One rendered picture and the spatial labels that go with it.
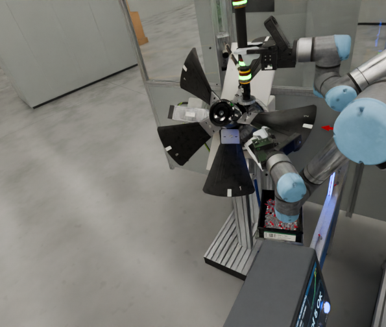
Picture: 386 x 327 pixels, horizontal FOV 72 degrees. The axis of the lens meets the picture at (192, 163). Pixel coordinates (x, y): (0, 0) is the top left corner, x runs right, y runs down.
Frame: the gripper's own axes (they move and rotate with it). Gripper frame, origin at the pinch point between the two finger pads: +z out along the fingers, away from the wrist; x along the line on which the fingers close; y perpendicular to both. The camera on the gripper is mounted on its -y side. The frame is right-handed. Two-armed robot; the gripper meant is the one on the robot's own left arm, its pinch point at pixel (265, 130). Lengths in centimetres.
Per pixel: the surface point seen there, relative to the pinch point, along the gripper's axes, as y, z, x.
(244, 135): 6.6, 15.6, 9.7
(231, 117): 10.5, 8.9, -5.1
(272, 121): -3.9, 3.6, -1.0
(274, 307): 17, -67, -9
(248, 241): 18, 25, 99
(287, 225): 1.5, -19.9, 33.5
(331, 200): -19.8, -11.9, 35.0
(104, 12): 172, 557, -30
